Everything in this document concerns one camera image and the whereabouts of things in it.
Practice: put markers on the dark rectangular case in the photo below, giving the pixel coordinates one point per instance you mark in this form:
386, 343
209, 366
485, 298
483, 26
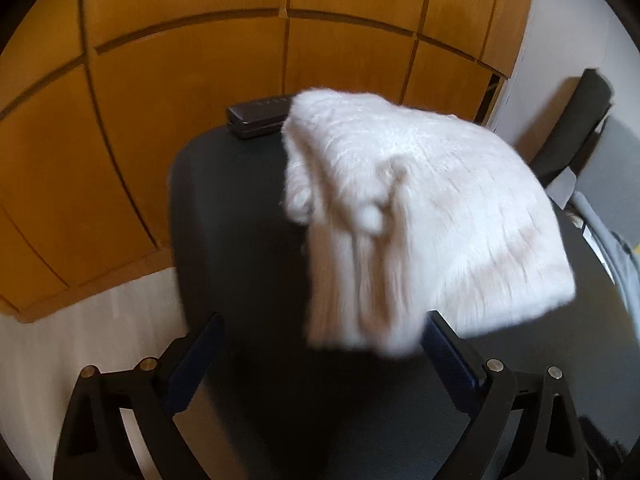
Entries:
257, 115

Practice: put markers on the grey hoodie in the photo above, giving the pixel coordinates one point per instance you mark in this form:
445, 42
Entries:
610, 260

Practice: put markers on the cream fluffy sweater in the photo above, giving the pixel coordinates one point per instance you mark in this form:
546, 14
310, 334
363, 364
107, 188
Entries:
440, 210

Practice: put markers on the black foam roll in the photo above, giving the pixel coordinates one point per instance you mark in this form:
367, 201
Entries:
575, 125

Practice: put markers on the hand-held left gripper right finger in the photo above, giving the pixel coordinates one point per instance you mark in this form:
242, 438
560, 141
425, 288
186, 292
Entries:
450, 365

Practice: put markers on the grey yellow blue chair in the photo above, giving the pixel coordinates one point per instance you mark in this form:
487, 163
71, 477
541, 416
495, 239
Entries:
620, 160

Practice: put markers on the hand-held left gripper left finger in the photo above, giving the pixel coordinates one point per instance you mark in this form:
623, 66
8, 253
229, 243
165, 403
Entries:
197, 360

